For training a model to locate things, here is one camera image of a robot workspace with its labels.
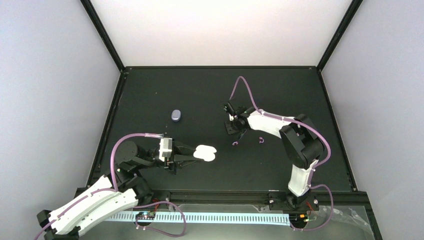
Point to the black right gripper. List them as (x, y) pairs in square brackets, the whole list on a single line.
[(230, 130)]

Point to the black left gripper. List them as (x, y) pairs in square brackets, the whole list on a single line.
[(178, 160)]

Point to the white earbud charging case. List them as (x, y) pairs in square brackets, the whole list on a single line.
[(205, 152)]

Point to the purple earbud charging case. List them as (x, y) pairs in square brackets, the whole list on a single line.
[(176, 115)]

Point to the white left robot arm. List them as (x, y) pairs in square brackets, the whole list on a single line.
[(123, 188)]

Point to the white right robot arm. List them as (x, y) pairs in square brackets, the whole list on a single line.
[(303, 144)]

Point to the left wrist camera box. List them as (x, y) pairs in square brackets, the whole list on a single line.
[(165, 149)]

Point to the white slotted cable duct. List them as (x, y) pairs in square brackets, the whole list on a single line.
[(278, 219)]

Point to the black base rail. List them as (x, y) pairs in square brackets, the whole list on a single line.
[(276, 200)]

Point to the black enclosure frame post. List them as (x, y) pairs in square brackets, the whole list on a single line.
[(101, 30)]

